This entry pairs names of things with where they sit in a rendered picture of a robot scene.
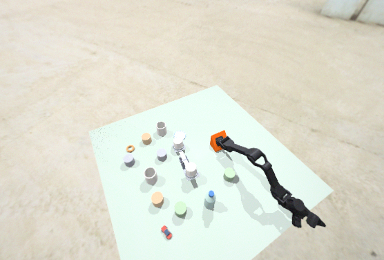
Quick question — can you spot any red toy car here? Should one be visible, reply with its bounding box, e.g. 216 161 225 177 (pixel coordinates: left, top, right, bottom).
161 225 172 240

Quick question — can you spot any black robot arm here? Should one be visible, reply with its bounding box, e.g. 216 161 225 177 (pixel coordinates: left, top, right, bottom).
215 136 305 228

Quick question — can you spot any beige cylinder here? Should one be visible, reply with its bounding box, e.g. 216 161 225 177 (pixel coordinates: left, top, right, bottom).
151 192 164 207
142 133 152 145

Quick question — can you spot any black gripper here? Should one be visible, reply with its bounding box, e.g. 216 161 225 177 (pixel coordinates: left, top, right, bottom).
291 206 326 228

